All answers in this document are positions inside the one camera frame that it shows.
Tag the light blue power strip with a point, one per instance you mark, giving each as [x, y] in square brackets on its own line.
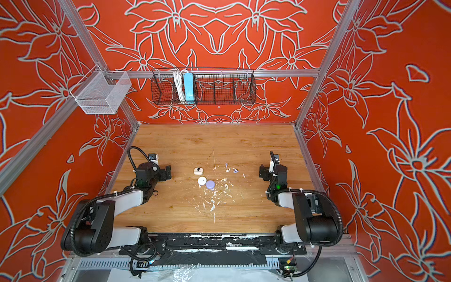
[188, 87]

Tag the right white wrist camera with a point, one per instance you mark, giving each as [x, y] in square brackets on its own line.
[275, 161]

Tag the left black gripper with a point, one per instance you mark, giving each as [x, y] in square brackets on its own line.
[164, 173]

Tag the black wire wall basket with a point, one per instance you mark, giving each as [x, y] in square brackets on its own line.
[211, 86]

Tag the white round charging case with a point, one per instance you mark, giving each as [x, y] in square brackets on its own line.
[202, 180]

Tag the clear plastic wall bin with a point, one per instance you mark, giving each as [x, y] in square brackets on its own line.
[101, 96]

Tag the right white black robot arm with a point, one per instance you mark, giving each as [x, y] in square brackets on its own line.
[317, 218]

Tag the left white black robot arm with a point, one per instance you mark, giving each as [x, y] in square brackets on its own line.
[92, 230]

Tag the cream earbud charging case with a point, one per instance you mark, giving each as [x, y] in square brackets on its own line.
[198, 171]

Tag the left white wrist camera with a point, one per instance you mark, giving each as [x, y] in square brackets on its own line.
[154, 158]

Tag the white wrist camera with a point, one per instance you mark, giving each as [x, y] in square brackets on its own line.
[275, 161]
[154, 158]

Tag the purple round charging case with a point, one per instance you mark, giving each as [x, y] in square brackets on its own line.
[210, 184]

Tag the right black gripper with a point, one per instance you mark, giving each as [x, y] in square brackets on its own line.
[265, 173]

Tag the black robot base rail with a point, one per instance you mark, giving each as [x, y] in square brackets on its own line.
[240, 250]

